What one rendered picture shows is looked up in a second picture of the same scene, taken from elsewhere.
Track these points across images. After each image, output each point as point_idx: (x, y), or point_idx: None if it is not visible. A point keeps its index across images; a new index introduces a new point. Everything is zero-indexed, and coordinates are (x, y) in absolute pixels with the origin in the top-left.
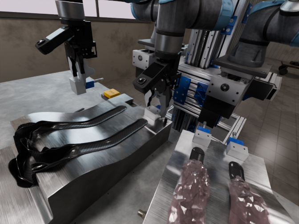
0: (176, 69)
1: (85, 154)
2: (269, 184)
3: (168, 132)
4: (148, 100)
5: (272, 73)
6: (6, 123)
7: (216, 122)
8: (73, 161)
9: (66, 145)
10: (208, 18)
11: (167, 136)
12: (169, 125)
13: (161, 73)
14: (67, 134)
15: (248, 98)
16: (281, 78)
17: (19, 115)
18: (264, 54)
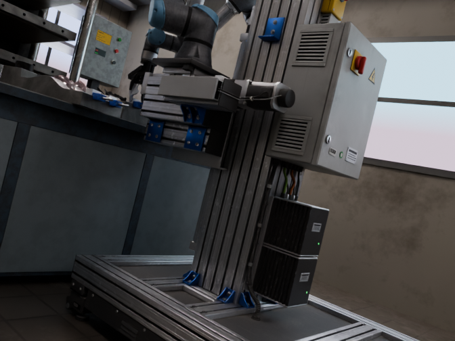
0: (147, 71)
1: (103, 94)
2: (66, 88)
3: (122, 109)
4: (141, 96)
5: (229, 81)
6: None
7: (145, 128)
8: (99, 91)
9: (108, 94)
10: (147, 38)
11: (121, 114)
12: (123, 102)
13: (136, 69)
14: (117, 99)
15: (183, 114)
16: (211, 77)
17: None
18: (181, 48)
